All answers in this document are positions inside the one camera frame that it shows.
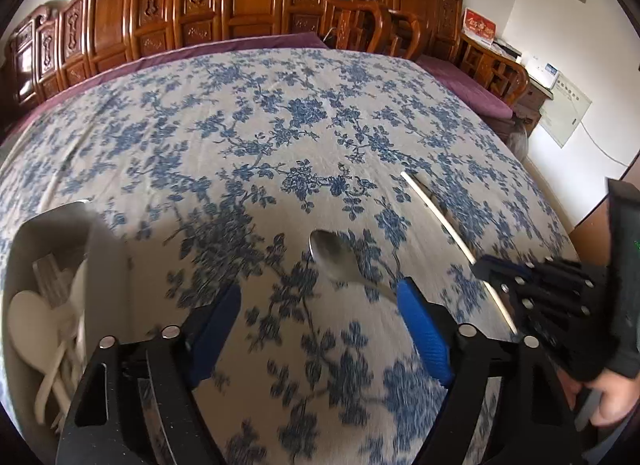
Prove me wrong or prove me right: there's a blue floral cloth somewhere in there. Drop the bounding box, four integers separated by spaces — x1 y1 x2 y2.
0 48 583 465

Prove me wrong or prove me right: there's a red printed box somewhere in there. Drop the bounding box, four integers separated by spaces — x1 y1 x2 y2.
461 8 499 44

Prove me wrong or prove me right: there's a white appliance box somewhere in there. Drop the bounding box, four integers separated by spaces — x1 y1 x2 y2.
527 59 563 91

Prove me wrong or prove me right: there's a white plastic spoon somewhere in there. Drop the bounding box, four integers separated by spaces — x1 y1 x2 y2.
60 259 92 386
9 289 68 423

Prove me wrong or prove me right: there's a white wall poster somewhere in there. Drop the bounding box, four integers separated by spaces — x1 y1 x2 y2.
539 84 593 148

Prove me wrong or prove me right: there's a metal spoon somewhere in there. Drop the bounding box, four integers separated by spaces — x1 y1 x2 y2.
308 229 401 303

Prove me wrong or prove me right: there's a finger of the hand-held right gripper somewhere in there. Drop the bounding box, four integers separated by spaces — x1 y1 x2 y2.
500 285 608 377
472 255 608 297

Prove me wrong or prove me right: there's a person's right hand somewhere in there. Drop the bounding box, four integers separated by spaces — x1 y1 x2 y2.
565 367 640 428

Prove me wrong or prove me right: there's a white plastic fork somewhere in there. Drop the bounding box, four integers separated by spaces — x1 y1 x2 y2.
32 254 76 307

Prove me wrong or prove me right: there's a white chopstick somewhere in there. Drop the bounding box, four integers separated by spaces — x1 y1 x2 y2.
400 171 518 335

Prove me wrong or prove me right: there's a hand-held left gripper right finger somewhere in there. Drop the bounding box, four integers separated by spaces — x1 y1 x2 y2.
396 276 588 465

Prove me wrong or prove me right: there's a wooden side chair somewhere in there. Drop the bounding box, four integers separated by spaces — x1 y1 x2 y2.
459 32 531 107

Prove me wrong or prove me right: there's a white cable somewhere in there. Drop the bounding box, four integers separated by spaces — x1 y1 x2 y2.
577 119 628 167

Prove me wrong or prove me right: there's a grey rectangular utensil container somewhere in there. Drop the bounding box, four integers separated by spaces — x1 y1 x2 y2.
0 200 132 452

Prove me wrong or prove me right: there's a purple sheet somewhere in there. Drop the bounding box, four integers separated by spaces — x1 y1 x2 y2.
10 32 516 138

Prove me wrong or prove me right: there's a wooden armchair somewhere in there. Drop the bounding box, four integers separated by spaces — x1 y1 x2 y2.
324 0 427 62

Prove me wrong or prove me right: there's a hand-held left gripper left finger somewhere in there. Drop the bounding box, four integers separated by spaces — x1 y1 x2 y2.
55 284 243 465

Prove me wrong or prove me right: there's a wooden nightstand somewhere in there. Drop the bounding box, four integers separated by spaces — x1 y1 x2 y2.
512 82 548 133

